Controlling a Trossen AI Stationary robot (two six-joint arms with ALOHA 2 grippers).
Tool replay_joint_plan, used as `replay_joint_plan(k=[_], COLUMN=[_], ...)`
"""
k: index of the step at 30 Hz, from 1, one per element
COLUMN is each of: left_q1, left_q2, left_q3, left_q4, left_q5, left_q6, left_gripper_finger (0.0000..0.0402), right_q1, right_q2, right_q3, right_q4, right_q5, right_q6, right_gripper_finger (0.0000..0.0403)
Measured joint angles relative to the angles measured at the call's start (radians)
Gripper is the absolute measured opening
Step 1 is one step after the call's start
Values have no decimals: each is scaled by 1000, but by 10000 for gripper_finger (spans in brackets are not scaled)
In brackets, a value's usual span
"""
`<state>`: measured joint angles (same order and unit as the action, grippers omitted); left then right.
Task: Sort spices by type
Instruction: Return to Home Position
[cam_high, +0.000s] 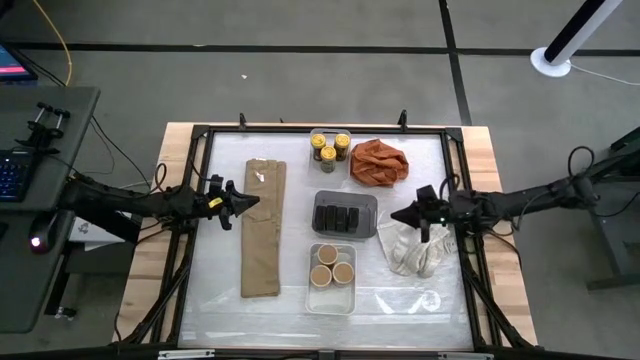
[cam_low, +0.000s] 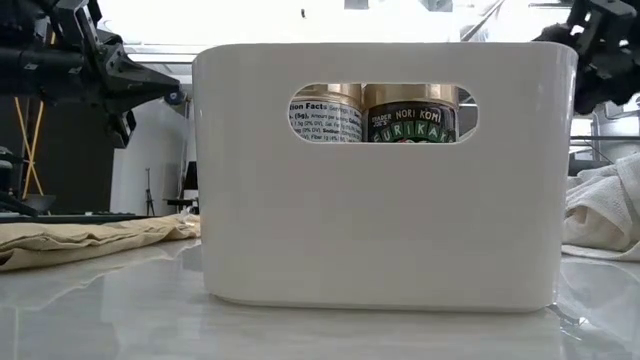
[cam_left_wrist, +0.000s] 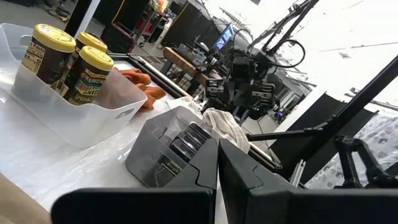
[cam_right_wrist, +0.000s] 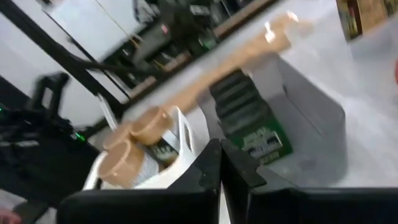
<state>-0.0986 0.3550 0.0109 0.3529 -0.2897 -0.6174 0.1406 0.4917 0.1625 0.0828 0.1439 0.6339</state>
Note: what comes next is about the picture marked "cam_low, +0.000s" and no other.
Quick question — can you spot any beige cloth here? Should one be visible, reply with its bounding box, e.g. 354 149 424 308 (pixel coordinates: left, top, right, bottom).
0 213 202 274

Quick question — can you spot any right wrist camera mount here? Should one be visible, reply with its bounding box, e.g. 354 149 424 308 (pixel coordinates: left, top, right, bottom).
532 0 640 51

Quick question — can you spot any black partition panel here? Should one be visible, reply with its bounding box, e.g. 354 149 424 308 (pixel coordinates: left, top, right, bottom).
0 94 115 216

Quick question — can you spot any yellow cord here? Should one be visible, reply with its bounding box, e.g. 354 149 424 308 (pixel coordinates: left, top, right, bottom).
21 97 46 199
13 97 45 197

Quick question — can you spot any dark equipment stand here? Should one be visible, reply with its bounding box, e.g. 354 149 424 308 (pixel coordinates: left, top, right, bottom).
0 144 57 217

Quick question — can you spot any gold-lid furikake jar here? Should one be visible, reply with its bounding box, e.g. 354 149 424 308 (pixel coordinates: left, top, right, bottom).
287 83 364 144
363 83 460 144

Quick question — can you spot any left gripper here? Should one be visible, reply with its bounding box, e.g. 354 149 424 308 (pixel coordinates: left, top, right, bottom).
82 43 182 149

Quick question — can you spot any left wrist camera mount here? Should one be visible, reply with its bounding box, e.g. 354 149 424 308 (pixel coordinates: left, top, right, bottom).
47 0 109 66

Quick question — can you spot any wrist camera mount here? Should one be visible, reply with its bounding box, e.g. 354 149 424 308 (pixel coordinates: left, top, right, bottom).
47 0 109 66
532 0 640 51

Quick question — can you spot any black tripod stand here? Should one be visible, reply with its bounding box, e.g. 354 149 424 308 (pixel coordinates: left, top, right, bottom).
143 167 156 217

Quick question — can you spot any white plastic bin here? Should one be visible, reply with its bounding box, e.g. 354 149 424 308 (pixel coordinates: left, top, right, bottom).
191 41 580 314

